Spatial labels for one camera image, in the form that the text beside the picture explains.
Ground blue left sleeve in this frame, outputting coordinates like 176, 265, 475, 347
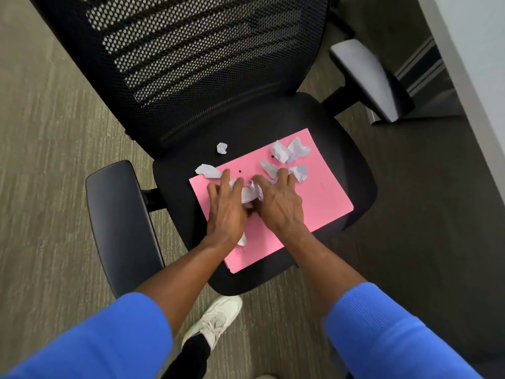
0, 292, 174, 379

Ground person's right hand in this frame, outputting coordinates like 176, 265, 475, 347
252, 168, 311, 238

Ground person's left hand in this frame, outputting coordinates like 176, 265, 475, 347
205, 169, 249, 249

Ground torn white paper piece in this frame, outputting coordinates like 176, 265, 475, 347
230, 179, 264, 204

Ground pink paper sheet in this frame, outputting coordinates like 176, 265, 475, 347
189, 128, 354, 274

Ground black mesh office chair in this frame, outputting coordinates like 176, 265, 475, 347
26, 0, 415, 298

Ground scattered crumpled white paper scraps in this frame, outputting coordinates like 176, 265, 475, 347
195, 137, 311, 247

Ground white sneaker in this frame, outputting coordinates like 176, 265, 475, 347
181, 295, 243, 352

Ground black trouser leg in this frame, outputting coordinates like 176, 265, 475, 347
161, 335, 211, 379

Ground person's right forearm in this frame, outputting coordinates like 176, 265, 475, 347
282, 227, 369, 324

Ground black chair armrest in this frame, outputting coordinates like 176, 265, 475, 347
329, 39, 415, 123
85, 160, 165, 298

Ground person's left forearm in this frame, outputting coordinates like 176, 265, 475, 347
134, 237, 239, 338

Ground blue sleeve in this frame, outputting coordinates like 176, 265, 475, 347
0, 292, 174, 379
324, 282, 484, 379

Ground blue right sleeve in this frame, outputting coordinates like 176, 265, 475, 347
324, 282, 484, 379

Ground grey metal desk leg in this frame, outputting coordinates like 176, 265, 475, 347
367, 35, 466, 124

